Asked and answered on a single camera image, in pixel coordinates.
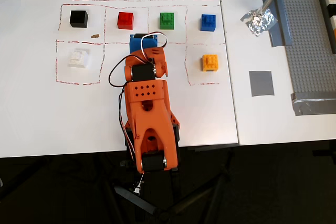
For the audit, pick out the yellow lego block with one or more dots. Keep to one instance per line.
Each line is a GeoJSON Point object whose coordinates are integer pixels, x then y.
{"type": "Point", "coordinates": [210, 63]}

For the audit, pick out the black lego block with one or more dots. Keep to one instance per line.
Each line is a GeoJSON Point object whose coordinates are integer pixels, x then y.
{"type": "Point", "coordinates": [78, 19]}

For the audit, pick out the blue lego block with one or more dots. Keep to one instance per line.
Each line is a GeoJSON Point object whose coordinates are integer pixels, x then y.
{"type": "Point", "coordinates": [208, 22]}

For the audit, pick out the grey lego baseplate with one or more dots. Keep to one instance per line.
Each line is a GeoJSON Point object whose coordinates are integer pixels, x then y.
{"type": "Point", "coordinates": [304, 37]}

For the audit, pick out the green lego block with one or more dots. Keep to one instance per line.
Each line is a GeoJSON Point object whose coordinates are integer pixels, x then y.
{"type": "Point", "coordinates": [167, 21]}

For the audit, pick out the grey tape strip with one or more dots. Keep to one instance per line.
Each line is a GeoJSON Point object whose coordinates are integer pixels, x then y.
{"type": "Point", "coordinates": [282, 24]}

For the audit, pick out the grey tape marker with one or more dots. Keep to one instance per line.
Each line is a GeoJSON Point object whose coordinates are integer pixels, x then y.
{"type": "Point", "coordinates": [261, 83]}

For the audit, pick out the crumpled aluminium foil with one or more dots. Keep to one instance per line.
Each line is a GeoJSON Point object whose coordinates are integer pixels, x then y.
{"type": "Point", "coordinates": [258, 23]}

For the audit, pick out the white black orange lego build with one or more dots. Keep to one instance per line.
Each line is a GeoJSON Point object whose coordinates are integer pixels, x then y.
{"type": "Point", "coordinates": [329, 6]}

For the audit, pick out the white lego block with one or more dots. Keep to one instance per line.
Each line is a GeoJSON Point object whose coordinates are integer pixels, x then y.
{"type": "Point", "coordinates": [78, 58]}

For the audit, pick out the red lego block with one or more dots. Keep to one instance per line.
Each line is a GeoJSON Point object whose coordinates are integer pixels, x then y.
{"type": "Point", "coordinates": [125, 20]}

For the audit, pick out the black camera tripod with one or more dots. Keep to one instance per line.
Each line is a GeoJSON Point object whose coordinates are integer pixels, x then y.
{"type": "Point", "coordinates": [183, 203]}

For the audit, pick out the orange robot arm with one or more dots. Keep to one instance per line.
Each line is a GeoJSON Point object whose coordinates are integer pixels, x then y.
{"type": "Point", "coordinates": [147, 119]}

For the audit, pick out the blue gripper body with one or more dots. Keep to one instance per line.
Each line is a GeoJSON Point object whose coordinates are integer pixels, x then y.
{"type": "Point", "coordinates": [138, 46]}

